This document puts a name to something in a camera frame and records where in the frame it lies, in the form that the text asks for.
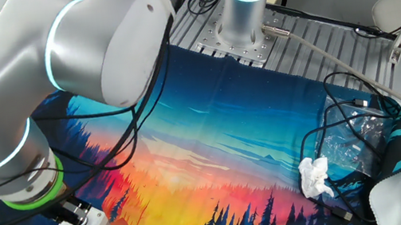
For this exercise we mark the crumpled white tissue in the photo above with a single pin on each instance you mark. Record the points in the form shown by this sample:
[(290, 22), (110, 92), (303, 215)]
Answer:
[(314, 179)]

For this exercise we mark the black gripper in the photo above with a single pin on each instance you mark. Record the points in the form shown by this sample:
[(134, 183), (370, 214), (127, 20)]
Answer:
[(60, 207)]

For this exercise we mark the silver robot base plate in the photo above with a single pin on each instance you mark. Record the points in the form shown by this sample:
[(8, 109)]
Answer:
[(247, 50)]

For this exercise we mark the colourful landscape print cloth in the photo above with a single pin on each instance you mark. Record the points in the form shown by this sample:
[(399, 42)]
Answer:
[(212, 159)]

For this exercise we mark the clear plastic bag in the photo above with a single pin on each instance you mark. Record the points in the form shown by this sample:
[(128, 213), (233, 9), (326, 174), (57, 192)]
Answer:
[(351, 145)]

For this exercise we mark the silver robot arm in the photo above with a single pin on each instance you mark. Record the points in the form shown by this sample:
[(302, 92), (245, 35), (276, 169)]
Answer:
[(93, 44)]

